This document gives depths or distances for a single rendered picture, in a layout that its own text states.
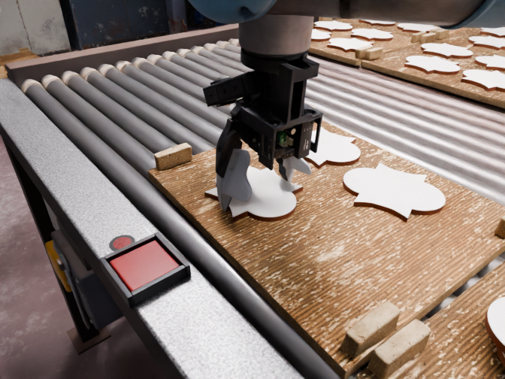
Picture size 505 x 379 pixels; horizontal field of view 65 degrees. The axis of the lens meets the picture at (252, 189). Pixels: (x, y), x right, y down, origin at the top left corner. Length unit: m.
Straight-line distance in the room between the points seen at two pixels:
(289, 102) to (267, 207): 0.16
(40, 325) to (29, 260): 0.40
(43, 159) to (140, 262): 0.35
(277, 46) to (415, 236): 0.28
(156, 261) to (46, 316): 1.32
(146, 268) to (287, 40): 0.29
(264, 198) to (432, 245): 0.21
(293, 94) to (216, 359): 0.27
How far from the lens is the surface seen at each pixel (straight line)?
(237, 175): 0.49
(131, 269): 0.48
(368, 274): 0.46
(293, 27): 0.41
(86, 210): 0.61
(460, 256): 0.52
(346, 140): 0.70
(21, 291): 1.93
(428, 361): 0.41
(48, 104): 1.00
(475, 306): 0.47
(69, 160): 0.75
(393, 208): 0.55
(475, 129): 0.90
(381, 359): 0.37
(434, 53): 1.30
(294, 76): 0.41
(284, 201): 0.53
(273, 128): 0.42
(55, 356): 1.65
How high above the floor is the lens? 1.25
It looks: 34 degrees down
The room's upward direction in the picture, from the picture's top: straight up
